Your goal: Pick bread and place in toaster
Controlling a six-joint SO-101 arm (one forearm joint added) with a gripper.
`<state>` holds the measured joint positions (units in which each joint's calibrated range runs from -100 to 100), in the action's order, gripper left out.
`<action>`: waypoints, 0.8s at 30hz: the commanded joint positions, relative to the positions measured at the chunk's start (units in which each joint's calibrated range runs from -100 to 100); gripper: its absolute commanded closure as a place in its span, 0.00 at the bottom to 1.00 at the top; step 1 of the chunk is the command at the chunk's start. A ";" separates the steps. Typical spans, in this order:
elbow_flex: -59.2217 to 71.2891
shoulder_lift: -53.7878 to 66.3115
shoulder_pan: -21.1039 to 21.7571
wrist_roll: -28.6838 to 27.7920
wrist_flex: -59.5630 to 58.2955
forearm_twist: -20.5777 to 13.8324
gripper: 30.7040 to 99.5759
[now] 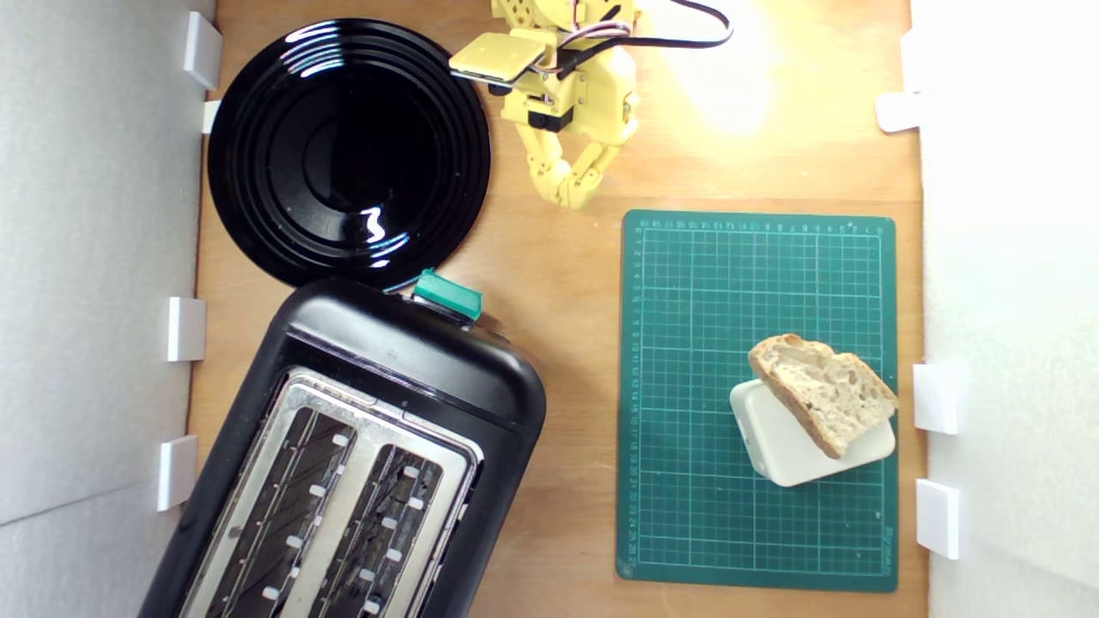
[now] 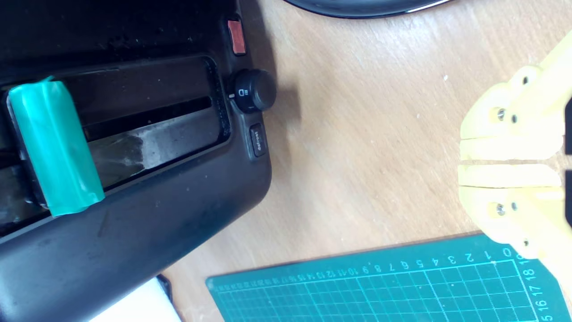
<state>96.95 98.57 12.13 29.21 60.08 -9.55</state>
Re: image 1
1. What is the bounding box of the black round plate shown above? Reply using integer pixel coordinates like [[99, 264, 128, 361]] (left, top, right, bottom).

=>
[[207, 17, 492, 291]]

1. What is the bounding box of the black two-slot toaster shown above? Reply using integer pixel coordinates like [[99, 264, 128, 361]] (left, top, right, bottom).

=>
[[137, 276, 548, 618]]

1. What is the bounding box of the white rounded block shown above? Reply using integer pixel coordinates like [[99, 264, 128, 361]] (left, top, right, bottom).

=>
[[729, 378, 896, 488]]

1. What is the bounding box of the yellow flat camera housing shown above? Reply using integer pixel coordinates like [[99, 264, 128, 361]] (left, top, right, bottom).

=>
[[448, 28, 559, 97]]

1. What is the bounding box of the brown bread slice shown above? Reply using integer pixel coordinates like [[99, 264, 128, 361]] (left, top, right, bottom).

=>
[[747, 334, 900, 460]]

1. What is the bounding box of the green cutting mat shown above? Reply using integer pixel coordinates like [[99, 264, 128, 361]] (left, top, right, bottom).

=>
[[616, 209, 899, 593]]

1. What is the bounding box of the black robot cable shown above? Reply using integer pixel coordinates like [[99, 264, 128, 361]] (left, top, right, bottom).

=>
[[549, 0, 735, 78]]

